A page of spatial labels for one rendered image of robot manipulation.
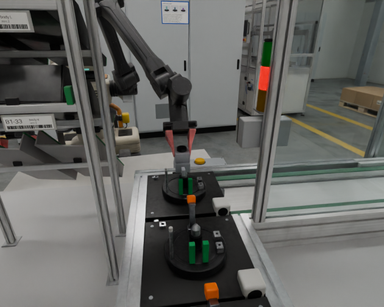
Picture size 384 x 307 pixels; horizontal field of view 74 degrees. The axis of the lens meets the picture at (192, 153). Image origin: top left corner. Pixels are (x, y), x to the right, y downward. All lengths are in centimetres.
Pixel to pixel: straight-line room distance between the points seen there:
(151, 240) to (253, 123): 37
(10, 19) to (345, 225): 90
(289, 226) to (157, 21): 324
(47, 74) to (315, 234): 78
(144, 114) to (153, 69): 298
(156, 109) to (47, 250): 311
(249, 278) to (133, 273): 24
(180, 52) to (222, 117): 118
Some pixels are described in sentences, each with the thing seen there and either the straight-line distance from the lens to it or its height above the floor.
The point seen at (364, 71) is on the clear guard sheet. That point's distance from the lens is 70.
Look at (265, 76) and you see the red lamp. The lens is 60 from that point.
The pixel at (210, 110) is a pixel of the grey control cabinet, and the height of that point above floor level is 38.
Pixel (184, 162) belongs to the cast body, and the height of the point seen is 108.
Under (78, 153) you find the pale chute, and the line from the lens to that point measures 71.
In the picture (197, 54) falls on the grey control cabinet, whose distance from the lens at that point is 379.
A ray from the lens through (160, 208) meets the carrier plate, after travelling 75.
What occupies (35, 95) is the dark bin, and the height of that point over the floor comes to 132.
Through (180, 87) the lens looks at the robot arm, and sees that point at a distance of 73.
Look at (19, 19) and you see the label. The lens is 51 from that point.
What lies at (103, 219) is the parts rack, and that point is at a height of 105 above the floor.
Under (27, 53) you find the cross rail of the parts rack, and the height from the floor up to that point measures 139.
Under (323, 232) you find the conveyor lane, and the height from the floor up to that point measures 90.
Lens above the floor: 142
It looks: 25 degrees down
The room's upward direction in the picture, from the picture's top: straight up
